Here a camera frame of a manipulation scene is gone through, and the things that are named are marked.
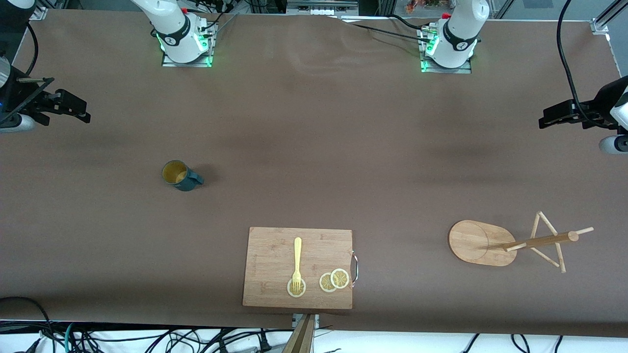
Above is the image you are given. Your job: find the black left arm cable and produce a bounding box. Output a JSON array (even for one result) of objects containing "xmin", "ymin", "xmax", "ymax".
[{"xmin": 556, "ymin": 0, "xmax": 597, "ymax": 123}]

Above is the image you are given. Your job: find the wooden camera stand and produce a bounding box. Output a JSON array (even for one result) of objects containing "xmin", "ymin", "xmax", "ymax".
[{"xmin": 282, "ymin": 314, "xmax": 319, "ymax": 353}]

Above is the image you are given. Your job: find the white power strip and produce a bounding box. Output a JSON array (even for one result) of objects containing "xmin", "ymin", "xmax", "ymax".
[{"xmin": 286, "ymin": 0, "xmax": 360, "ymax": 16}]

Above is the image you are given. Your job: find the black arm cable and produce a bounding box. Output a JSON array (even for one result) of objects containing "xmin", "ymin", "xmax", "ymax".
[
  {"xmin": 25, "ymin": 22, "xmax": 40, "ymax": 76},
  {"xmin": 556, "ymin": 0, "xmax": 597, "ymax": 123}
]

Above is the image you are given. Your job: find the yellow plastic fork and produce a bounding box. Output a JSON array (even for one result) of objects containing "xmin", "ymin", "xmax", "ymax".
[{"xmin": 291, "ymin": 237, "xmax": 303, "ymax": 291}]

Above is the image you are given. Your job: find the black table cable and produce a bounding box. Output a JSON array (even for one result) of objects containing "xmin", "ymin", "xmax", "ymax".
[{"xmin": 351, "ymin": 22, "xmax": 432, "ymax": 42}]

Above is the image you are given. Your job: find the black looped cable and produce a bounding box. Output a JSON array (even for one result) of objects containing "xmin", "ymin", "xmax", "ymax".
[{"xmin": 0, "ymin": 296, "xmax": 55, "ymax": 344}]

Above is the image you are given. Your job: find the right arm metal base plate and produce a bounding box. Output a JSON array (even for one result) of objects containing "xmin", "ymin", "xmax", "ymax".
[{"xmin": 161, "ymin": 22, "xmax": 216, "ymax": 68}]

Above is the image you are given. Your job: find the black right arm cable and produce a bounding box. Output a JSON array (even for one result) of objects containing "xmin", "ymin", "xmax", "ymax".
[{"xmin": 25, "ymin": 22, "xmax": 40, "ymax": 76}]

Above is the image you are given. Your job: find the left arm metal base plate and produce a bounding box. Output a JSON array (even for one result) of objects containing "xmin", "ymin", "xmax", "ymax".
[{"xmin": 418, "ymin": 27, "xmax": 472, "ymax": 74}]

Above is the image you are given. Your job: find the teal cup yellow inside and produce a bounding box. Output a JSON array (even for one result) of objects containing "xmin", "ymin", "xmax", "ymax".
[{"xmin": 162, "ymin": 160, "xmax": 204, "ymax": 192}]

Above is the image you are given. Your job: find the wooden mug rack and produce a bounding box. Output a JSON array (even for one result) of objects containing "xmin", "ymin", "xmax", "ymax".
[{"xmin": 448, "ymin": 211, "xmax": 595, "ymax": 274}]

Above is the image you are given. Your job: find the bamboo cutting board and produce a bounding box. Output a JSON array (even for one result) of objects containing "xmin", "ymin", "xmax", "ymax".
[{"xmin": 242, "ymin": 227, "xmax": 359, "ymax": 310}]

